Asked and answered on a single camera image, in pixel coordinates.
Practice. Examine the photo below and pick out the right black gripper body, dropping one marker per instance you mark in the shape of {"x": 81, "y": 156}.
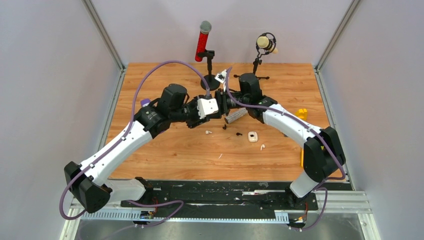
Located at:
{"x": 224, "y": 103}

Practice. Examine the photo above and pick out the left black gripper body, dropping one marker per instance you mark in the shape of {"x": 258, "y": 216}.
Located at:
{"x": 191, "y": 113}

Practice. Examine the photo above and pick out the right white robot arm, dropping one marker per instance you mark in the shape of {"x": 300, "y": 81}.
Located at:
{"x": 322, "y": 150}

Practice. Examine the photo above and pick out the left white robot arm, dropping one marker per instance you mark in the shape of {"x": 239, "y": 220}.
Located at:
{"x": 89, "y": 181}

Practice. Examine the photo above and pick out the white earbud charging case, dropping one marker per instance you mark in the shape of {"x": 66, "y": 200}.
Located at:
{"x": 252, "y": 137}

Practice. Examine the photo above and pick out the silver glitter microphone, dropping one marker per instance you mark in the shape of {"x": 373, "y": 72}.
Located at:
{"x": 233, "y": 116}

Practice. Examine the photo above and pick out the purple metronome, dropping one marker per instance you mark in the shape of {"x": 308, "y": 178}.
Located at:
{"x": 145, "y": 102}

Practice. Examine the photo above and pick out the black tripod mic stand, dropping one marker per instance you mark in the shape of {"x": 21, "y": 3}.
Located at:
{"x": 256, "y": 63}

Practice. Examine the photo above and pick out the beige condenser microphone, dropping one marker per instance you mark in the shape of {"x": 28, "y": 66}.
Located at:
{"x": 266, "y": 44}

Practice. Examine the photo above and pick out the yellow stacking toy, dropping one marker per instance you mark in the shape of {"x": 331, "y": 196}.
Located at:
{"x": 302, "y": 113}

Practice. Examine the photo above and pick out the red glitter microphone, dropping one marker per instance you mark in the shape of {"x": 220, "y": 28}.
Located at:
{"x": 205, "y": 29}

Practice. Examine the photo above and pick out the yellow plastic triangle toy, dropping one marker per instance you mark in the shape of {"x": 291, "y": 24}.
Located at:
{"x": 302, "y": 158}

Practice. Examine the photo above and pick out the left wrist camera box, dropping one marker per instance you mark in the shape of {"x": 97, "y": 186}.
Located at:
{"x": 207, "y": 107}

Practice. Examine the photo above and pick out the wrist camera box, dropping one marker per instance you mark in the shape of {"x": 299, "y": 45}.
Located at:
{"x": 221, "y": 77}
{"x": 207, "y": 107}

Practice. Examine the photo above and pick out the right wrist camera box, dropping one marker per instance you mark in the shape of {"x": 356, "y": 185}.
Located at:
{"x": 221, "y": 77}

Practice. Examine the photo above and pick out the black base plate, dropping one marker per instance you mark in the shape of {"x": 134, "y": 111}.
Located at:
{"x": 225, "y": 200}

